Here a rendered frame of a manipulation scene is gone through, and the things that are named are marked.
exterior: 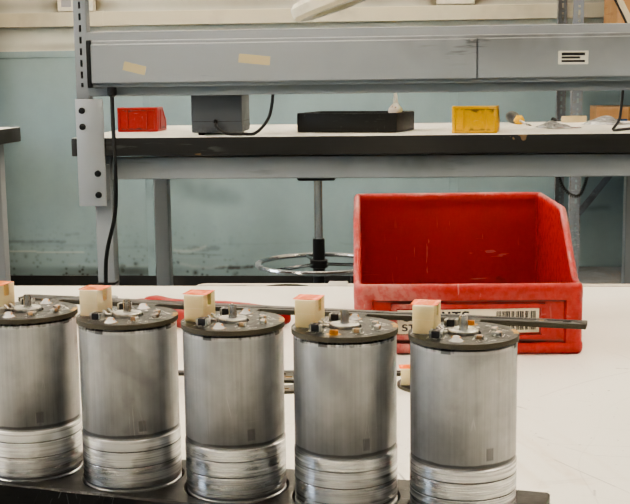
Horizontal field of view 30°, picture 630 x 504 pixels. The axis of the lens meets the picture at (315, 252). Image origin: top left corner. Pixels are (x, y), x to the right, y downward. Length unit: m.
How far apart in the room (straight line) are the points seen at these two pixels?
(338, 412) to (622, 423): 0.18
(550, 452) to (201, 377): 0.15
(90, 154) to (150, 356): 2.33
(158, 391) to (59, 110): 4.54
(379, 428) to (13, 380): 0.09
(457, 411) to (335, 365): 0.03
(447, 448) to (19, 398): 0.11
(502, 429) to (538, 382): 0.21
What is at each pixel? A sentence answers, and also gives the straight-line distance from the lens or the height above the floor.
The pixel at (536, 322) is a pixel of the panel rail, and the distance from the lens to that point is 0.28.
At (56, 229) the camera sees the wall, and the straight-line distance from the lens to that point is 4.86.
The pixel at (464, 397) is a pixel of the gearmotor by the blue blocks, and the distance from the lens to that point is 0.26.
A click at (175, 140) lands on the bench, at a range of 2.57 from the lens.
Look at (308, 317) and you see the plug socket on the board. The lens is 0.27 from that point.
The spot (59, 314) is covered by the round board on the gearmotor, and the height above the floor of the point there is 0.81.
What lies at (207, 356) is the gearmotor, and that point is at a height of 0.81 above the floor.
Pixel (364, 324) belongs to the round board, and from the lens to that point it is 0.27.
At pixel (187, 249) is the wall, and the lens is 4.74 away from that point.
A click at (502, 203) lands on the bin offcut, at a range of 0.62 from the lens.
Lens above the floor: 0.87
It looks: 8 degrees down
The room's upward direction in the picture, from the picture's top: 1 degrees counter-clockwise
